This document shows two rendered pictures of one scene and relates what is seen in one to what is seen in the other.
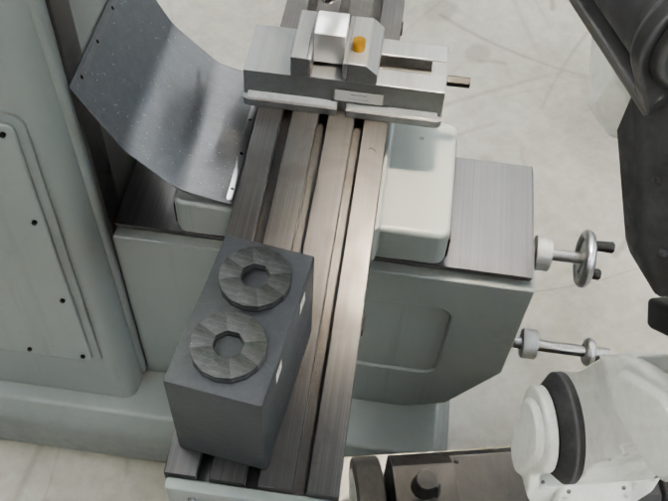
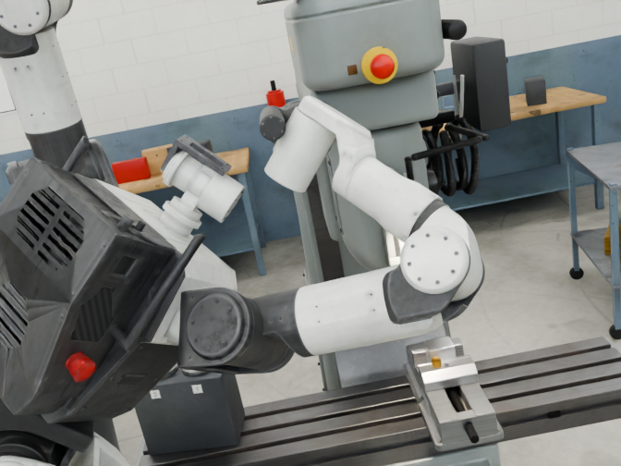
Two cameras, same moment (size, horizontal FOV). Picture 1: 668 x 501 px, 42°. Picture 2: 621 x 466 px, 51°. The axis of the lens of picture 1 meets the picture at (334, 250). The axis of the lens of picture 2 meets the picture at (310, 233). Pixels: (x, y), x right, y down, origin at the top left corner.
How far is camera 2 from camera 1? 1.53 m
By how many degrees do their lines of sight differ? 72
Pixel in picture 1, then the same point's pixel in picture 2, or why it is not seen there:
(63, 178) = not seen: hidden behind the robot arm
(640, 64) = not seen: hidden behind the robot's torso
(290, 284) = (198, 374)
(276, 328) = (172, 380)
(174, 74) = (410, 340)
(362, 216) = (333, 439)
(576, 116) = not seen: outside the picture
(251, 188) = (335, 393)
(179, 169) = (352, 375)
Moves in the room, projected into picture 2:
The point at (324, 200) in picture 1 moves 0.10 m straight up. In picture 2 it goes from (339, 421) to (332, 385)
